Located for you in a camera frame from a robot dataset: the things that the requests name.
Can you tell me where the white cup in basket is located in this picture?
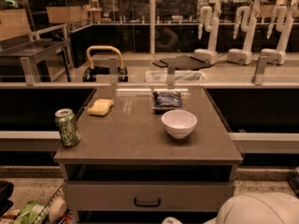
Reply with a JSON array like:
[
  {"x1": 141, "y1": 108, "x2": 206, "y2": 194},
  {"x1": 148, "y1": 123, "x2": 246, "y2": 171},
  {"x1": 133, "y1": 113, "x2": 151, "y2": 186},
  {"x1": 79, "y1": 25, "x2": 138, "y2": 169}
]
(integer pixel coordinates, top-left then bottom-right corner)
[{"x1": 49, "y1": 197, "x2": 67, "y2": 222}]

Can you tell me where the yellow handled black cart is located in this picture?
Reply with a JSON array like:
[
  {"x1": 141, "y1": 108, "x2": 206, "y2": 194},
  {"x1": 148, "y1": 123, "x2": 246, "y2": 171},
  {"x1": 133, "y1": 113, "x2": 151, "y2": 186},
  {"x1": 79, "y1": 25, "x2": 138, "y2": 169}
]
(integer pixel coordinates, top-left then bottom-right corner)
[{"x1": 82, "y1": 46, "x2": 128, "y2": 82}]

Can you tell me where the green soda can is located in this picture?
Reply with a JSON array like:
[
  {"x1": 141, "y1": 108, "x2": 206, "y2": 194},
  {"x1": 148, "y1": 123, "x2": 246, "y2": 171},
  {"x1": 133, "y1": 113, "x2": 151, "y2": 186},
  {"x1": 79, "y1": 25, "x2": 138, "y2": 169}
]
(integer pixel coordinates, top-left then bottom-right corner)
[{"x1": 55, "y1": 108, "x2": 80, "y2": 147}]

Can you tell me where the clear plastic bin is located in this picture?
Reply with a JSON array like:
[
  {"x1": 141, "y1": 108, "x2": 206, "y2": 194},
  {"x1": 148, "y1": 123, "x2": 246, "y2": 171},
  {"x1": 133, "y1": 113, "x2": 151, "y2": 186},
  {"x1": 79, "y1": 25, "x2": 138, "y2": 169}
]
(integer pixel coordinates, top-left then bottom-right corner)
[{"x1": 145, "y1": 70, "x2": 208, "y2": 83}]

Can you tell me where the grey drawer cabinet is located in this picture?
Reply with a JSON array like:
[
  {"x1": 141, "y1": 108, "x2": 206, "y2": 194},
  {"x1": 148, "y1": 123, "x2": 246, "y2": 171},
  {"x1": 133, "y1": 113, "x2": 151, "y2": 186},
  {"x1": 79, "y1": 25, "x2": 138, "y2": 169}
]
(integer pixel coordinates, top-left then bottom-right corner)
[{"x1": 54, "y1": 87, "x2": 242, "y2": 223}]

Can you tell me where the white bowl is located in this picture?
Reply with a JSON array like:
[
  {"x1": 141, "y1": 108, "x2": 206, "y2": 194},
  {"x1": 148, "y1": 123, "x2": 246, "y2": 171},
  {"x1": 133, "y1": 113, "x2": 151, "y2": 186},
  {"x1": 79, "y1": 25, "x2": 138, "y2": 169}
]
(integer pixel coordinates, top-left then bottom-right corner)
[{"x1": 162, "y1": 110, "x2": 197, "y2": 139}]

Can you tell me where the grey side table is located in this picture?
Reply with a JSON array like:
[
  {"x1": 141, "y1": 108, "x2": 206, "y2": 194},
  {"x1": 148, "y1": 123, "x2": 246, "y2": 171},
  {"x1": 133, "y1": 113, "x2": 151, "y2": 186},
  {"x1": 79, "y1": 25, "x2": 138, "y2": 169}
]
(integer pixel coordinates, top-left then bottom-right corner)
[{"x1": 0, "y1": 23, "x2": 74, "y2": 83}]

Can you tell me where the blue chip bag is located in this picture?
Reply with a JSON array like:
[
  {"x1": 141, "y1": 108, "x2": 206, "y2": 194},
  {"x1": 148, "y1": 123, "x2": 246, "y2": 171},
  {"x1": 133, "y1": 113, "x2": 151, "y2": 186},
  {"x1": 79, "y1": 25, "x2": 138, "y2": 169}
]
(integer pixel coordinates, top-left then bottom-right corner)
[{"x1": 152, "y1": 91, "x2": 182, "y2": 111}]

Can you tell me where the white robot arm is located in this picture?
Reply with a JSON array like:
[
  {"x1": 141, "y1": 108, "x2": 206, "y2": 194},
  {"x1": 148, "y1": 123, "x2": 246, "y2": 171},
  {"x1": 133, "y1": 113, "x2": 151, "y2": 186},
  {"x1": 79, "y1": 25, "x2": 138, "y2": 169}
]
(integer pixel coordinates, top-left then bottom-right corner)
[{"x1": 161, "y1": 192, "x2": 299, "y2": 224}]

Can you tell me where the yellow sponge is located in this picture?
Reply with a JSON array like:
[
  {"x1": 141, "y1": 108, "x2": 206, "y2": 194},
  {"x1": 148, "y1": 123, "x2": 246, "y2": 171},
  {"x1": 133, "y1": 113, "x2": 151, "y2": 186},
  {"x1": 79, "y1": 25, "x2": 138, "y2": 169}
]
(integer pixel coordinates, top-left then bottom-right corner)
[{"x1": 88, "y1": 99, "x2": 114, "y2": 116}]

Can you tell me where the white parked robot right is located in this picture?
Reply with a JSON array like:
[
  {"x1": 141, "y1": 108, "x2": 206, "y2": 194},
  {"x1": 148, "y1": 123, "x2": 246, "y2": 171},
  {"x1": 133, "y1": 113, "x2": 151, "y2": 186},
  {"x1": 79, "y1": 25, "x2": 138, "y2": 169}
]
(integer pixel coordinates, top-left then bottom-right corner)
[{"x1": 261, "y1": 0, "x2": 299, "y2": 65}]

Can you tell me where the black floor mat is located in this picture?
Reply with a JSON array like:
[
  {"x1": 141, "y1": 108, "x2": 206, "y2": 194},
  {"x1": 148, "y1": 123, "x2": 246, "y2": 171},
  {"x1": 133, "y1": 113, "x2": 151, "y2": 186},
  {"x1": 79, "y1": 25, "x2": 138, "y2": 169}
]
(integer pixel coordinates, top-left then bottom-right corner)
[{"x1": 153, "y1": 55, "x2": 211, "y2": 70}]

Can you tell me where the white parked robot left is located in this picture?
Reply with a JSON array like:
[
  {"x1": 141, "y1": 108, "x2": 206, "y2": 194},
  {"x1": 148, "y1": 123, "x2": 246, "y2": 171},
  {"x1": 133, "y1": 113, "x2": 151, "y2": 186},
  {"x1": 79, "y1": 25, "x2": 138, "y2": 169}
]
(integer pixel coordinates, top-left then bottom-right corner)
[{"x1": 193, "y1": 0, "x2": 227, "y2": 65}]

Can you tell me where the black drawer handle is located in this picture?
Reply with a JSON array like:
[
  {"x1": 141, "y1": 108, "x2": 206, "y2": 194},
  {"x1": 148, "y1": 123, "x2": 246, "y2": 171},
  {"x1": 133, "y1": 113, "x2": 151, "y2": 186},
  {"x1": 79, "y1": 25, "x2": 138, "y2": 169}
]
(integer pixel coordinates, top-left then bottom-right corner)
[{"x1": 134, "y1": 198, "x2": 162, "y2": 208}]

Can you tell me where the wooden planter box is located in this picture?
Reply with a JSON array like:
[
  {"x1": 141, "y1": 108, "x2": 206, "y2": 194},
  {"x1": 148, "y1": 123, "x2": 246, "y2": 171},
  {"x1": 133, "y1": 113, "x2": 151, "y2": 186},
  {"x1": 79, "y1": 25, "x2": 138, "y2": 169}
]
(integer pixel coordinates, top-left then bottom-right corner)
[{"x1": 46, "y1": 6, "x2": 89, "y2": 24}]

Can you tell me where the wire basket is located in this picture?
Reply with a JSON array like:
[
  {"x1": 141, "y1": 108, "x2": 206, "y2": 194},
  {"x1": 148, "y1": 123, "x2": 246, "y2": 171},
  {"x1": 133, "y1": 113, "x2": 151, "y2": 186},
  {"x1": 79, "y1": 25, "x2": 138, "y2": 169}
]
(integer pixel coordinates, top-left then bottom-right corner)
[{"x1": 30, "y1": 185, "x2": 67, "y2": 224}]

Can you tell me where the grey middle drawer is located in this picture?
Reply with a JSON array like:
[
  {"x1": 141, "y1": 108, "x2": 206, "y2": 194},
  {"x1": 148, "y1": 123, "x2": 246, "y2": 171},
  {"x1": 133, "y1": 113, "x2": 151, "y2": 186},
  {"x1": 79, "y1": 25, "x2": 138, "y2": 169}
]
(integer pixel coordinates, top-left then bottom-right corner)
[{"x1": 64, "y1": 181, "x2": 235, "y2": 212}]

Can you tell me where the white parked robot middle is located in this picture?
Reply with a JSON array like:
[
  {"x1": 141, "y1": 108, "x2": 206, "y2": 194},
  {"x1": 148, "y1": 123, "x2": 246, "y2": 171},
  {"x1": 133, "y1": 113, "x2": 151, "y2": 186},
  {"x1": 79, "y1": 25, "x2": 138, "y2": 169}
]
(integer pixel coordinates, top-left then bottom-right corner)
[{"x1": 227, "y1": 0, "x2": 268, "y2": 65}]

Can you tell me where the white parked robot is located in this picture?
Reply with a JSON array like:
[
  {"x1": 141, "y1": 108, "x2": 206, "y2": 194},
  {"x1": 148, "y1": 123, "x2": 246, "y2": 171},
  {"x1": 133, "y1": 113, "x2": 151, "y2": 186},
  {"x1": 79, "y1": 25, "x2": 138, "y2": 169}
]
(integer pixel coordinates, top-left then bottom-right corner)
[
  {"x1": 193, "y1": 0, "x2": 227, "y2": 65},
  {"x1": 227, "y1": 0, "x2": 268, "y2": 65},
  {"x1": 261, "y1": 0, "x2": 299, "y2": 65}
]

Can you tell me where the green snack bag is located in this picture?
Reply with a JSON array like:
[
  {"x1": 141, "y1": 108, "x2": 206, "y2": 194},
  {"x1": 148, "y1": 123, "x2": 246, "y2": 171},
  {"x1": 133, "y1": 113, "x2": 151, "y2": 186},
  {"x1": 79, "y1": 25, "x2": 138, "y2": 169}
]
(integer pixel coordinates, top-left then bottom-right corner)
[{"x1": 12, "y1": 201, "x2": 49, "y2": 224}]

